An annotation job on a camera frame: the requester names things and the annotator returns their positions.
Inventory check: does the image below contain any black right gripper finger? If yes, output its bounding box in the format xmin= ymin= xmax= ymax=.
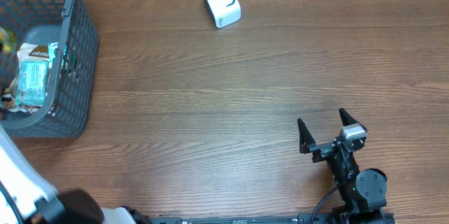
xmin=339 ymin=107 xmax=368 ymax=131
xmin=297 ymin=118 xmax=316 ymax=154

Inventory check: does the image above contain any teal wipes packet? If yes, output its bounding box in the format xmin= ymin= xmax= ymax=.
xmin=15 ymin=61 xmax=48 ymax=106

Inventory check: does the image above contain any yellow dish soap bottle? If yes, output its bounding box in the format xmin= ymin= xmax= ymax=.
xmin=0 ymin=27 xmax=16 ymax=53

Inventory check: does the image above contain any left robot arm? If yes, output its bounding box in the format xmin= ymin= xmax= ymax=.
xmin=1 ymin=129 xmax=138 ymax=224

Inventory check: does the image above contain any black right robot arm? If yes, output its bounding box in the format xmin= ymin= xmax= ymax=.
xmin=297 ymin=107 xmax=396 ymax=224

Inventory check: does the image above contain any white barcode scanner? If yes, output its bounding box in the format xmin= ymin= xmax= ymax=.
xmin=204 ymin=0 xmax=241 ymax=29

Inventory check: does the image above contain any beige brown snack bag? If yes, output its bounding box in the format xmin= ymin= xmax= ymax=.
xmin=1 ymin=42 xmax=59 ymax=114

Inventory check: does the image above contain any grey plastic mesh basket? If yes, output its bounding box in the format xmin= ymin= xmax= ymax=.
xmin=1 ymin=0 xmax=99 ymax=138

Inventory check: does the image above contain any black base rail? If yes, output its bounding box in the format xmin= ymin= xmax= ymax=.
xmin=140 ymin=211 xmax=397 ymax=224

